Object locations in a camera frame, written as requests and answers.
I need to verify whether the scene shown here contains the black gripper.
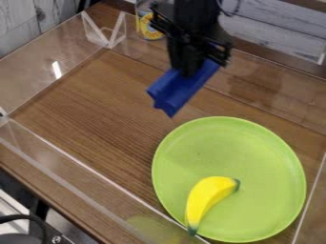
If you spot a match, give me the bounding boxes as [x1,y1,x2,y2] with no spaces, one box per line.
[150,0,234,77]

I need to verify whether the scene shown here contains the blue star-profile block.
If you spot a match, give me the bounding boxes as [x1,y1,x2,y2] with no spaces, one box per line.
[147,60,221,117]

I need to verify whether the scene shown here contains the yellow toy banana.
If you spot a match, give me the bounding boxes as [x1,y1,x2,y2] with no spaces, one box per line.
[185,176,241,235]

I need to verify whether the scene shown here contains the green plate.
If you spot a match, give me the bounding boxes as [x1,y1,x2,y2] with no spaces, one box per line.
[151,116,308,243]

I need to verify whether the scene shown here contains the yellow labelled can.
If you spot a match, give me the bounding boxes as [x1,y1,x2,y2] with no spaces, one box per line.
[135,0,163,41]

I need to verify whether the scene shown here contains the clear acrylic corner bracket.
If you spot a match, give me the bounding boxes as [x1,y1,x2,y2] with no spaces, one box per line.
[82,10,127,50]

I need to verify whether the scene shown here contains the clear acrylic front wall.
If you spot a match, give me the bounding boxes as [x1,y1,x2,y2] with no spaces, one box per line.
[0,116,210,244]

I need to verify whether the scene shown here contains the black metal table frame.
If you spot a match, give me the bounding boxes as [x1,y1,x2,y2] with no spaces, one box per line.
[0,170,99,244]

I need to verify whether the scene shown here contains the black cable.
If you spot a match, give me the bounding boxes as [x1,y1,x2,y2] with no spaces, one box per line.
[0,214,43,244]

